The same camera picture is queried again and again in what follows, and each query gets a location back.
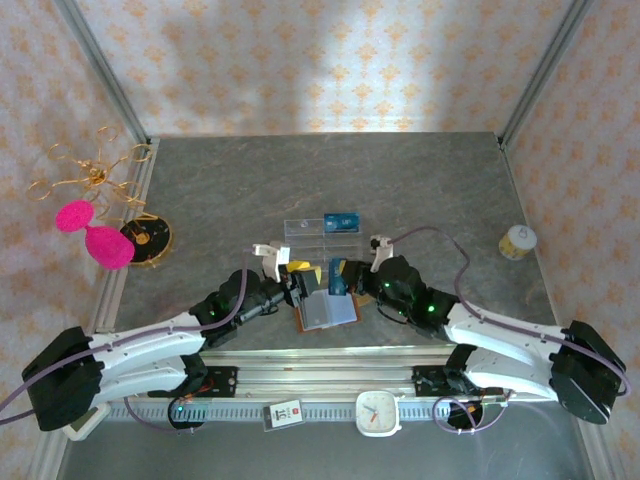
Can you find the brown leather card holder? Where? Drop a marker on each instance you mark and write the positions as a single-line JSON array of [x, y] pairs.
[[325, 320]]

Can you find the blue VIP card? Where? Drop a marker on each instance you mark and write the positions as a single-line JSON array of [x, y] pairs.
[[342, 223]]

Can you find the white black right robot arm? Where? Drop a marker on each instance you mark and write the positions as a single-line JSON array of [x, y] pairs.
[[500, 325]]

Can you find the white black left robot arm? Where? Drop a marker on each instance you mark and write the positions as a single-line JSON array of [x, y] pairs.
[[150, 340]]

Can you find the clear acrylic card stand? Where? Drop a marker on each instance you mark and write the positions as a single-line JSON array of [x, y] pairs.
[[305, 235]]

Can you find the grey card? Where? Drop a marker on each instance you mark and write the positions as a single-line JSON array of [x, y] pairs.
[[316, 312]]

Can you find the white square clock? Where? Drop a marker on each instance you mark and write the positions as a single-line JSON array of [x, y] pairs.
[[378, 414]]

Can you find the yellow tin can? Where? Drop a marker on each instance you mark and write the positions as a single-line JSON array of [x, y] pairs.
[[517, 242]]

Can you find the white tag with number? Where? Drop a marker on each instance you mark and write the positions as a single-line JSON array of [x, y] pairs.
[[283, 415]]

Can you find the pink hourglass sponge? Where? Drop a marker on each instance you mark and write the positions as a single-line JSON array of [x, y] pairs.
[[102, 242]]

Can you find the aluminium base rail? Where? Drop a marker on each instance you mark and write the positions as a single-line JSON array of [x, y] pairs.
[[325, 371]]

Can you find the aluminium frame post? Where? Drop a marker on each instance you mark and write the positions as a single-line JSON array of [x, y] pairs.
[[547, 70], [102, 70]]

